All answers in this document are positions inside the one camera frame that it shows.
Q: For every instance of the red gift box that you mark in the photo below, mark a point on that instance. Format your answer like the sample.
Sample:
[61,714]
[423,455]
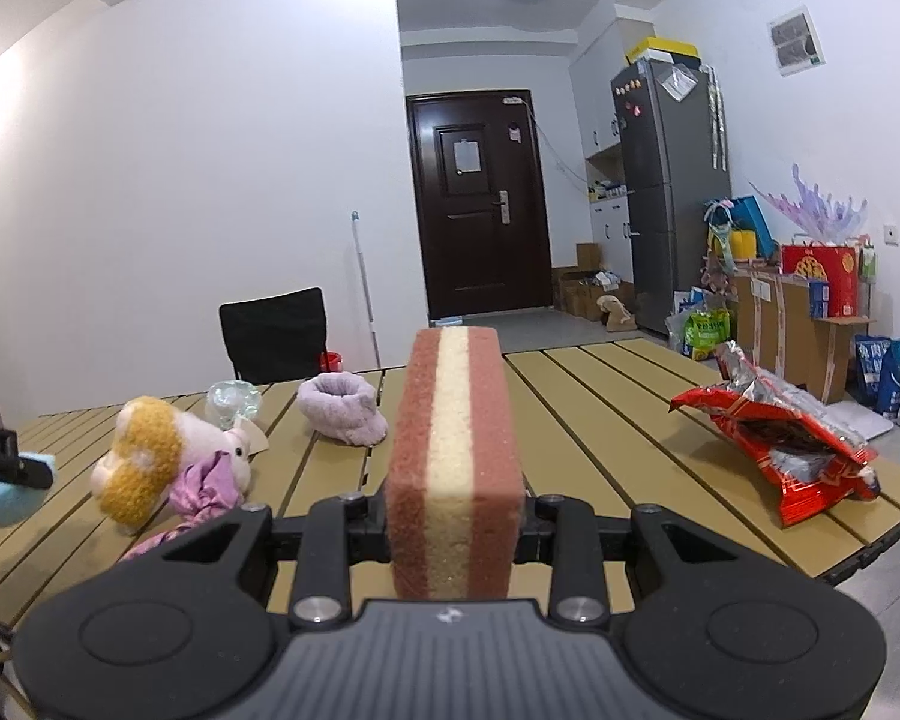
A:
[821,277]

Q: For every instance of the pet water feeder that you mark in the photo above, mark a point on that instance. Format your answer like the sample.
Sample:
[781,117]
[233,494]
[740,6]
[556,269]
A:
[450,322]

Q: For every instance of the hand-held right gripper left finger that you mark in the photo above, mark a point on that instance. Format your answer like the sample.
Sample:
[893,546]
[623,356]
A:
[360,540]

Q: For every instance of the large cardboard box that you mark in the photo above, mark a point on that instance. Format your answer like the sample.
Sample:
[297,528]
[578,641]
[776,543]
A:
[780,330]

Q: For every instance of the pink satin scrunchie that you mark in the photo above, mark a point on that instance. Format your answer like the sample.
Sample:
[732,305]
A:
[202,491]

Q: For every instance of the yellow gift bag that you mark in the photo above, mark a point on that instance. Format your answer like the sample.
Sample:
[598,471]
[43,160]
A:
[742,244]

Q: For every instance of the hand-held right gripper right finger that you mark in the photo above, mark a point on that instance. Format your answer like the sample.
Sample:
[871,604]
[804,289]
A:
[538,540]

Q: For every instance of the beige plush item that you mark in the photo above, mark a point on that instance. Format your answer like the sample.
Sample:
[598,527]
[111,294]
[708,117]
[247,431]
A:
[615,313]

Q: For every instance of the pink and cream sponge block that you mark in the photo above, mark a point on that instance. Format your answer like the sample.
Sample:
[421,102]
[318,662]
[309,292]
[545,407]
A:
[450,465]

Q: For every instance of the white bathroom scale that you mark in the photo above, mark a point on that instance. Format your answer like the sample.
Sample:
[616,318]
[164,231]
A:
[866,420]

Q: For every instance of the iridescent plastic film ball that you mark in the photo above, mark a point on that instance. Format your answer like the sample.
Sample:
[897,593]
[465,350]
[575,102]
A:
[232,401]

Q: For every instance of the black folding chair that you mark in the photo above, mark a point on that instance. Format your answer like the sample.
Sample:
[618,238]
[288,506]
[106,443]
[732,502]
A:
[270,337]

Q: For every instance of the white electrical panel box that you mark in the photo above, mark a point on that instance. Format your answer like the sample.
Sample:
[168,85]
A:
[795,41]

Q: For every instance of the white wall socket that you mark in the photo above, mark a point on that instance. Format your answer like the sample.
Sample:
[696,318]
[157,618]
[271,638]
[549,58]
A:
[892,233]

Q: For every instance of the white mop pole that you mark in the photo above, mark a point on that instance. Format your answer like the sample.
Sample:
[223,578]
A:
[364,292]

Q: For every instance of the blue pet food bag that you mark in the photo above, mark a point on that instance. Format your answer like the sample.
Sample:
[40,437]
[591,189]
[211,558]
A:
[889,375]

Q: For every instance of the red bucket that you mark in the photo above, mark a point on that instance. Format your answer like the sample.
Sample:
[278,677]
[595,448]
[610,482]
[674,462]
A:
[331,361]

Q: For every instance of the tan slatted folding table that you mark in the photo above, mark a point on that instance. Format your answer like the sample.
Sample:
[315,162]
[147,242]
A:
[607,420]

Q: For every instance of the green plastic bag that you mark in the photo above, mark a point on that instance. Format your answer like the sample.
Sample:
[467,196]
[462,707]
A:
[705,330]

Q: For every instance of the small cardboard boxes pile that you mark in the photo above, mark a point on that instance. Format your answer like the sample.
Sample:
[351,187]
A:
[577,292]

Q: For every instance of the yellow flat box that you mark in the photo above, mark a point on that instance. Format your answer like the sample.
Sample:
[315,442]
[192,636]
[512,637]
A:
[667,46]

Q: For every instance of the red snack bag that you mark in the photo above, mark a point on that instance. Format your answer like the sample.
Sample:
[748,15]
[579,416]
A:
[787,457]

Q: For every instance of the white kitchen cabinet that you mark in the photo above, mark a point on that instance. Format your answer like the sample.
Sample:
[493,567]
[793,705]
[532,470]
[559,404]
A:
[596,90]

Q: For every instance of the pink and yellow plush toy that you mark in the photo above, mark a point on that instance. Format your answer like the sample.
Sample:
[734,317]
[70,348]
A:
[142,465]

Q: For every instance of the blue gift bag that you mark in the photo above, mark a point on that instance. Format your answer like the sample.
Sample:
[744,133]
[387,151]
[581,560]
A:
[754,217]

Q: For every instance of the purple decorative wings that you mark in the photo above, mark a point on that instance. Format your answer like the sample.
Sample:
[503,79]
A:
[817,210]

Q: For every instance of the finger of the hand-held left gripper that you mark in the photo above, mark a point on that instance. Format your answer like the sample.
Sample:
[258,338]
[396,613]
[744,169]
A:
[30,474]

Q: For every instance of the blue plush toy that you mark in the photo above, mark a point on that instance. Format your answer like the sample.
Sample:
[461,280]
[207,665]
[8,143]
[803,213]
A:
[0,506]

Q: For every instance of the purple fluffy sock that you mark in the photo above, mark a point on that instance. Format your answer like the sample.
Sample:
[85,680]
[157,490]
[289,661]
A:
[341,409]

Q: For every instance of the grey refrigerator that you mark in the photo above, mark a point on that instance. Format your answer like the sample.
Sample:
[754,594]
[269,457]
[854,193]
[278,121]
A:
[667,202]

